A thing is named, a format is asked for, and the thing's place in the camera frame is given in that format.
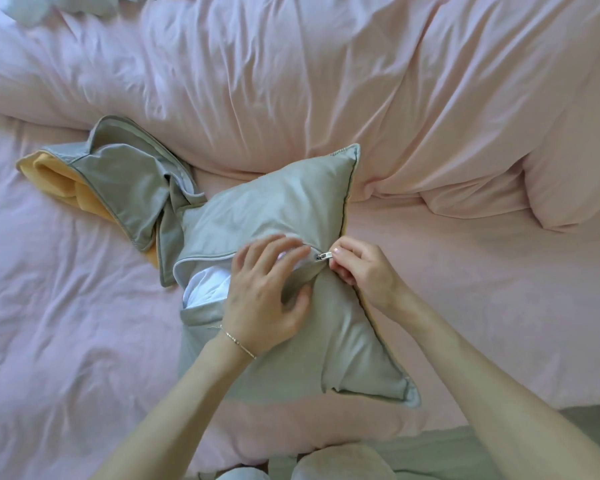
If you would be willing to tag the person's right hand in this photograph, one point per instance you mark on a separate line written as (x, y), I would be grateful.
(370, 274)

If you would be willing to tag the person's left hand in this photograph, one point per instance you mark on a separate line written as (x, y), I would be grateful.
(260, 304)

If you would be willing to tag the white cushion insert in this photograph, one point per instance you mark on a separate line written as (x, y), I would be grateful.
(205, 289)

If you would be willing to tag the grey-green cushion cover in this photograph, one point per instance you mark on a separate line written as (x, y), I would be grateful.
(125, 184)
(290, 194)

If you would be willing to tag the person's right forearm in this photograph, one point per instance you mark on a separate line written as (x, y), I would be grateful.
(505, 404)

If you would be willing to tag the person's left forearm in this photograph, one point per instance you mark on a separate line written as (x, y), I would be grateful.
(175, 419)

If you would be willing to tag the person's white trousers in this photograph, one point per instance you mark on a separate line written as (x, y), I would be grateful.
(340, 462)

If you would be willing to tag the plain pink pillow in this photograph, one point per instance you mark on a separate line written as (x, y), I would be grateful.
(580, 174)

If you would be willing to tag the pink duvet with white ruffle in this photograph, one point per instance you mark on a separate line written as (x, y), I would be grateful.
(305, 79)

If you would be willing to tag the pink bed sheet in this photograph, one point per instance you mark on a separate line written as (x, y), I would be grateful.
(55, 319)

